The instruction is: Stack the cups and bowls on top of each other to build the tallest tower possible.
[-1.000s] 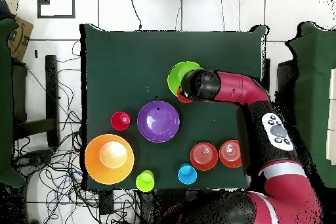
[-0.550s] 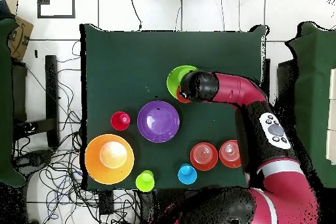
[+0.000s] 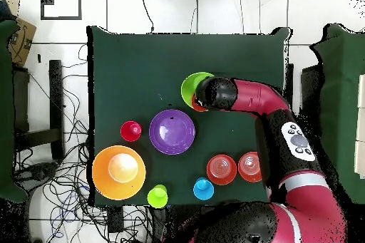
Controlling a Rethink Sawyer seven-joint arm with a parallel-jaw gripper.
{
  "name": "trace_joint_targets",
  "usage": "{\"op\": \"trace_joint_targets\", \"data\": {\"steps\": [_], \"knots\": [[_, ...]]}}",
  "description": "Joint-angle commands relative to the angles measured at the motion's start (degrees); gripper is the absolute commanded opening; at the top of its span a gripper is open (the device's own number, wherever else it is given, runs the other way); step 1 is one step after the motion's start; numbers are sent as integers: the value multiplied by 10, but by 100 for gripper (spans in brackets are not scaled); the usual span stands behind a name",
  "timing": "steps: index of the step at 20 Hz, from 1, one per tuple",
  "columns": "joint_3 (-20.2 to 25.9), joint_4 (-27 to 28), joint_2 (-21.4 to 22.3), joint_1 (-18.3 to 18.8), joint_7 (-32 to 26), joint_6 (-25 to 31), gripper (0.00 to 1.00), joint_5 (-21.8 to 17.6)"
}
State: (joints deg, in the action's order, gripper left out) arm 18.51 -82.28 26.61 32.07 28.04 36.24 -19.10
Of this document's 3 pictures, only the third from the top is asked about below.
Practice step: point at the purple bowl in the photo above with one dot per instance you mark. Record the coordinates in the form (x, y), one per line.
(171, 133)

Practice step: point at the orange cup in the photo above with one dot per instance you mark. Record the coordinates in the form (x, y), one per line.
(196, 107)

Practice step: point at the green bowl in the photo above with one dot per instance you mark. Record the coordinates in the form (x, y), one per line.
(188, 89)

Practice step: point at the lime green cup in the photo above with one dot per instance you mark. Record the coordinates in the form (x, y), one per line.
(157, 197)

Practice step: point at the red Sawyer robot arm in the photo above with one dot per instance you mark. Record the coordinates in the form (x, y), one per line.
(256, 94)

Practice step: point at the red cup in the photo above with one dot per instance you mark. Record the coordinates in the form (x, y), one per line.
(131, 131)

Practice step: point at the orange bowl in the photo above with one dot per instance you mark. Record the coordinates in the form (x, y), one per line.
(248, 167)
(221, 169)

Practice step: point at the blue cup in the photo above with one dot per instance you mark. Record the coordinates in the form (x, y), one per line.
(203, 188)

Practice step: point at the dark green tablecloth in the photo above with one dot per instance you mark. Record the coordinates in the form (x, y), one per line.
(137, 63)

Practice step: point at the large yellow bowl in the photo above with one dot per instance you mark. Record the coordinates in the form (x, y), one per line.
(102, 174)

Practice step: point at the black metal stand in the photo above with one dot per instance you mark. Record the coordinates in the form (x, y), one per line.
(56, 97)
(310, 89)

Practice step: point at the black chair base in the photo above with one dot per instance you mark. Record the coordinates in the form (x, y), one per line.
(37, 171)

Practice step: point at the green cloth covered table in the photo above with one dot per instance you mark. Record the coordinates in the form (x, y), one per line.
(342, 83)
(5, 112)

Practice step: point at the cardboard box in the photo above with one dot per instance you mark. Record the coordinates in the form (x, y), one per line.
(21, 43)

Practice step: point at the white box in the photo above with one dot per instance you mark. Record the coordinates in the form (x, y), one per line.
(360, 160)
(362, 92)

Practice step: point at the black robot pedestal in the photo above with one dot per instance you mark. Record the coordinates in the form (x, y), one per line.
(159, 223)

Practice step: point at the black square frame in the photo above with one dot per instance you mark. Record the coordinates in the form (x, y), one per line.
(61, 18)

